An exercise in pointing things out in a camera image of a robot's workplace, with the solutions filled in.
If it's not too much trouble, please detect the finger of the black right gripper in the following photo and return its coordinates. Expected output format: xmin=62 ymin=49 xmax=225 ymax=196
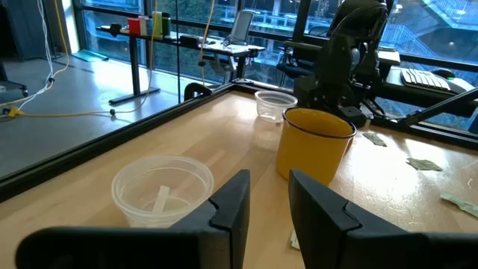
xmin=337 ymin=105 xmax=369 ymax=128

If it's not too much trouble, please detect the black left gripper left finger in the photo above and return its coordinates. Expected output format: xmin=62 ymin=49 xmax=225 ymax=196
xmin=14 ymin=169 xmax=251 ymax=269

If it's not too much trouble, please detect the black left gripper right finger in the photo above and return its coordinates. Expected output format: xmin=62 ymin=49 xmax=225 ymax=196
xmin=288 ymin=168 xmax=478 ymax=269

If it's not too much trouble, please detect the yellow mug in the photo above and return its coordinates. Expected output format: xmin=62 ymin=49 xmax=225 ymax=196
xmin=276 ymin=107 xmax=358 ymax=187

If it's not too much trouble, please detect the black computer mouse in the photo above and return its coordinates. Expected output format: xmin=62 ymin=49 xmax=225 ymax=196
xmin=432 ymin=68 xmax=456 ymax=81

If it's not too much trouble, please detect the standing desk with black legs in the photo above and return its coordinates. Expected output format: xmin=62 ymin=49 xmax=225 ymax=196
xmin=96 ymin=24 xmax=266 ymax=105

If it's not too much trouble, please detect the large window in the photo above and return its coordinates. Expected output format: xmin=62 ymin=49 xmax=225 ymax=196
xmin=72 ymin=0 xmax=478 ymax=135

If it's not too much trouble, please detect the dark green bottle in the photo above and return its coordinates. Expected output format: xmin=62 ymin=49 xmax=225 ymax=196
xmin=161 ymin=12 xmax=172 ymax=37

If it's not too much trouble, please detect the light green bottle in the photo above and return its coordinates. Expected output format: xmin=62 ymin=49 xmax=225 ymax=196
xmin=152 ymin=10 xmax=164 ymax=39

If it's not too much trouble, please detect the red box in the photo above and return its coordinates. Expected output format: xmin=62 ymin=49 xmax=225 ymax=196
xmin=127 ymin=17 xmax=141 ymax=37

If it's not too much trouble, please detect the teal floor mat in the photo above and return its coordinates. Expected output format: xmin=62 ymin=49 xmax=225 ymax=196
xmin=70 ymin=49 xmax=110 ymax=63

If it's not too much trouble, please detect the black office chair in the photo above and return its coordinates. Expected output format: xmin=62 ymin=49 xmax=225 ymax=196
xmin=0 ymin=61 xmax=29 ymax=104

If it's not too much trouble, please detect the dark grey cabinet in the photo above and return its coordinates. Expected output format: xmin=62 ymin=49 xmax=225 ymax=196
xmin=0 ymin=0 xmax=57 ymax=63

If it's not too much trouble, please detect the black frame hook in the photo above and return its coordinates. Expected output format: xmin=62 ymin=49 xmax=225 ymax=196
xmin=184 ymin=82 xmax=214 ymax=102

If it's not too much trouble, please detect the yellow hanging cable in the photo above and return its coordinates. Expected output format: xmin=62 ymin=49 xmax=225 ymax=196
xmin=197 ymin=0 xmax=217 ymax=87
xmin=0 ymin=0 xmax=72 ymax=109
xmin=7 ymin=0 xmax=158 ymax=120

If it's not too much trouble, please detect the black aluminium table frame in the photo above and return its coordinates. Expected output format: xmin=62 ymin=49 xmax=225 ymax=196
xmin=0 ymin=78 xmax=478 ymax=205

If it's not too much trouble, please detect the white hanging cable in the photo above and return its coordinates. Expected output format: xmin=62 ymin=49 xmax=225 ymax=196
xmin=14 ymin=0 xmax=57 ymax=113

